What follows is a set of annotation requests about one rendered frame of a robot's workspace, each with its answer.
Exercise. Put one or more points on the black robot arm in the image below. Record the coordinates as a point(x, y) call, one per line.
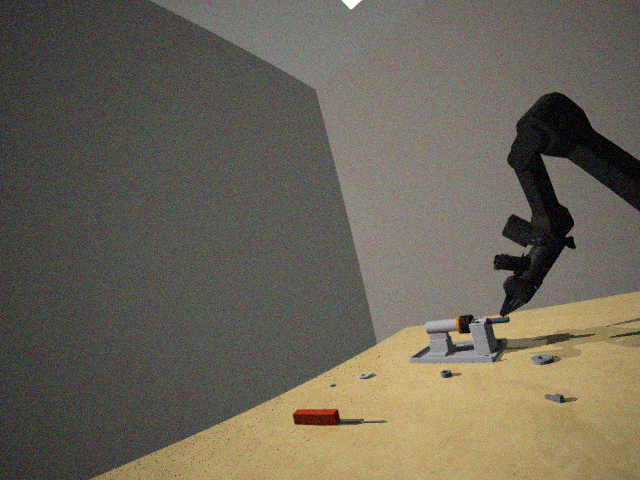
point(557, 127)

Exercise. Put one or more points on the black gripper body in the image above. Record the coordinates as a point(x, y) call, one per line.
point(533, 271)

